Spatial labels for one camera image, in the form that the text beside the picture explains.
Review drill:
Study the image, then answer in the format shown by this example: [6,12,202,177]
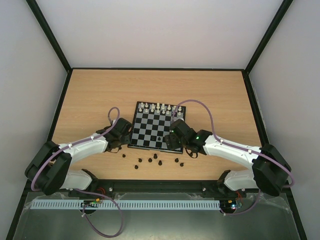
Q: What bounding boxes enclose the black and silver chessboard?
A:
[127,101,187,154]

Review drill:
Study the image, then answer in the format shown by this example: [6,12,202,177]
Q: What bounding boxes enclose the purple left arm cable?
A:
[30,106,125,237]

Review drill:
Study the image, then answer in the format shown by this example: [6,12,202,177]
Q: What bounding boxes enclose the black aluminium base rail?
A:
[26,178,291,198]

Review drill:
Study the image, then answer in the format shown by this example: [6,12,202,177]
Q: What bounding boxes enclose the light blue slotted cable duct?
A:
[30,199,221,211]

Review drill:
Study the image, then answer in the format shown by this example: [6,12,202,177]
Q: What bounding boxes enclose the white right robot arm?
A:
[164,119,291,197]

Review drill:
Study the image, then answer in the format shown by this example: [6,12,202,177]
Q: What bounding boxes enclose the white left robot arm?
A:
[24,118,132,196]

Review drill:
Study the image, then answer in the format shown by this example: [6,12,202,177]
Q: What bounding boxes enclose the black cage frame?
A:
[0,0,320,240]

